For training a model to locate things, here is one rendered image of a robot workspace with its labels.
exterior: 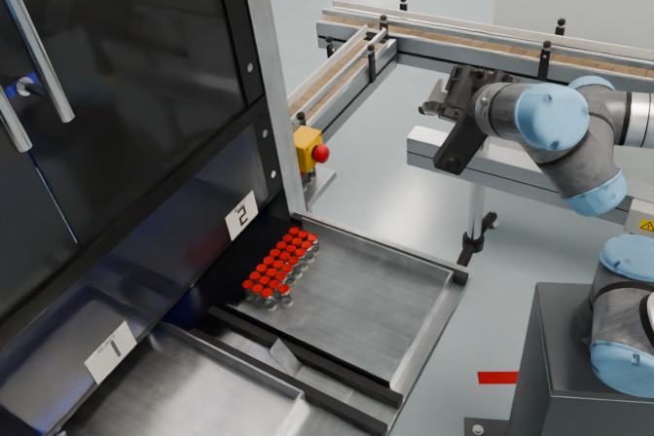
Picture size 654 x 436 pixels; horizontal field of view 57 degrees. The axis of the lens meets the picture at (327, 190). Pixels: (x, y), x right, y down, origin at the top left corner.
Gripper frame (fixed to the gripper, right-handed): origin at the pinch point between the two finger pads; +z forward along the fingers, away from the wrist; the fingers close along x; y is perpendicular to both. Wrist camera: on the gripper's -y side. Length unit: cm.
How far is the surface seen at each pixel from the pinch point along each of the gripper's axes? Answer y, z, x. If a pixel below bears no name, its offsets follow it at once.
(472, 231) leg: -26, 97, -73
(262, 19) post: 4.6, 10.7, 31.3
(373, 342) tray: -41.2, -1.5, -4.7
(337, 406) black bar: -49, -11, 2
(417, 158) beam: -8, 98, -43
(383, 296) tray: -34.7, 6.3, -7.0
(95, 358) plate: -53, -6, 39
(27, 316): -45, -16, 49
